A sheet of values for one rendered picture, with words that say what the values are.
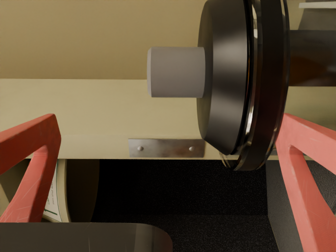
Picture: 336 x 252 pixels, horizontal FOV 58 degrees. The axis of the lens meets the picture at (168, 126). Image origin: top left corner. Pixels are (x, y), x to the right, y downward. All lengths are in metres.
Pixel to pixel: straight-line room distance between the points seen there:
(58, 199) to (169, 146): 0.16
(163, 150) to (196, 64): 0.14
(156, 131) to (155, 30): 0.43
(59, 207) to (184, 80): 0.27
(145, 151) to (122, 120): 0.04
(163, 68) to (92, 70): 0.59
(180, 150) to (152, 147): 0.03
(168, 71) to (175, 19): 0.52
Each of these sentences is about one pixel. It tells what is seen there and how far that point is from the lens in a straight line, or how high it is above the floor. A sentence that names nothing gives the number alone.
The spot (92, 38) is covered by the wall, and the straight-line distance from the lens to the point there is 0.71.
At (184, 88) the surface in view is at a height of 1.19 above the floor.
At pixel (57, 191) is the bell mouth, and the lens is 0.38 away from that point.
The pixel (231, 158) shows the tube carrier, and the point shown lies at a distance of 0.16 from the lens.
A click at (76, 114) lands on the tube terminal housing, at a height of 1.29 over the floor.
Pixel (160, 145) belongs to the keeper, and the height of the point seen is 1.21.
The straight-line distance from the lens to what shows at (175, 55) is 0.16.
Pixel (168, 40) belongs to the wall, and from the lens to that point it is 0.69.
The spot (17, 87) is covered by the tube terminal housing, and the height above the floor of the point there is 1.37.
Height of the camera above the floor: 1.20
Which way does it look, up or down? level
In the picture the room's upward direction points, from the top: 90 degrees counter-clockwise
